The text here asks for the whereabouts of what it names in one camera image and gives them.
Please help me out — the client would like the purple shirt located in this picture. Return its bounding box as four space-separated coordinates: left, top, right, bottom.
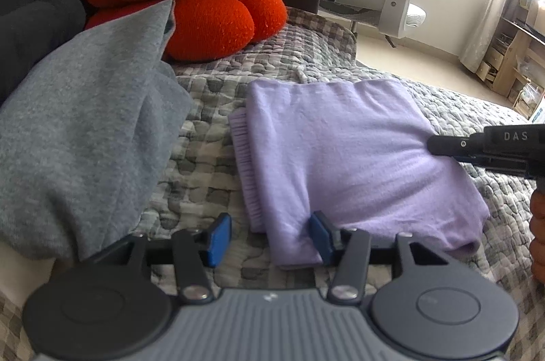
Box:
229 79 490 270

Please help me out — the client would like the grey sweatshirt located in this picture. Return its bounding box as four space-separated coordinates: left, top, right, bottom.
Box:
0 0 194 261

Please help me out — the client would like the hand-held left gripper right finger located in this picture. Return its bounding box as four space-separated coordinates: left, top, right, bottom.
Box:
309 211 453 305

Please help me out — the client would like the grey checked quilted blanket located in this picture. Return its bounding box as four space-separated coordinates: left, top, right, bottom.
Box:
0 7 545 361

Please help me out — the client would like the dark cloth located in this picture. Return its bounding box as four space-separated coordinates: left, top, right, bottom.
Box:
0 0 88 102

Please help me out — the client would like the person's right hand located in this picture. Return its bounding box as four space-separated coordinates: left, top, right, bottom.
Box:
530 188 545 285

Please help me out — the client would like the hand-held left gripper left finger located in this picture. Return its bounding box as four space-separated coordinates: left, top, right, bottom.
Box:
86 213 233 305

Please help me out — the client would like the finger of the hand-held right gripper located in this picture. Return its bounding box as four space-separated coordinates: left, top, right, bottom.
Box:
455 155 545 180
427 125 545 157

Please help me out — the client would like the wooden shelf unit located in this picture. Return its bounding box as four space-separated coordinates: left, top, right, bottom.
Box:
477 0 545 119

